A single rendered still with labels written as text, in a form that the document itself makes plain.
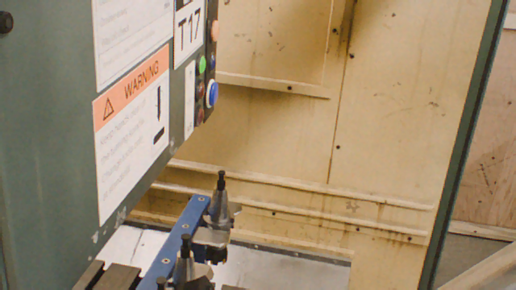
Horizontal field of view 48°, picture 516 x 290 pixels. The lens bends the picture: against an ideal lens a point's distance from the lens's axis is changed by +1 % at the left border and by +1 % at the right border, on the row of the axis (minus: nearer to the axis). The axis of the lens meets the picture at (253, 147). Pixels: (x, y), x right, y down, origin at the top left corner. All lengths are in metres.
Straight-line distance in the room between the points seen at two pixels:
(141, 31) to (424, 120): 1.07
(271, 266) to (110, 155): 1.25
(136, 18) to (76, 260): 0.19
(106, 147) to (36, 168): 0.09
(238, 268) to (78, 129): 1.30
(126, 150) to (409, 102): 1.05
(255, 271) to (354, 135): 0.49
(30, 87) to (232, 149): 1.24
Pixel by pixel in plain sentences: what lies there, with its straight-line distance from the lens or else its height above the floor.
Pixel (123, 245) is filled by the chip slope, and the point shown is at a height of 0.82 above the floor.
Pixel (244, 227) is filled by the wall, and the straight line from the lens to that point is 1.69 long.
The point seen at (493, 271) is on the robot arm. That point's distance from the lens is 0.69.
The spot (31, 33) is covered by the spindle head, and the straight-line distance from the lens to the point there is 0.35.
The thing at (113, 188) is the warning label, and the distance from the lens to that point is 0.48.
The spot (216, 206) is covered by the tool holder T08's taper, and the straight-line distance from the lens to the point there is 1.13.
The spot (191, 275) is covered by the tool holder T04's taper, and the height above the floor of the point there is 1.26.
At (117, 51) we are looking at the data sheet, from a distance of 0.45.
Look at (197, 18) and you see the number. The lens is 0.63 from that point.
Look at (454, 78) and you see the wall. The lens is 1.45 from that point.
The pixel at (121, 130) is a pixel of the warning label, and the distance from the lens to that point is 0.47.
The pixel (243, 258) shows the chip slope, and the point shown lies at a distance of 1.70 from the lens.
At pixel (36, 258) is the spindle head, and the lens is 0.39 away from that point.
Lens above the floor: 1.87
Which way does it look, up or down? 26 degrees down
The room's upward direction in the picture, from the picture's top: 5 degrees clockwise
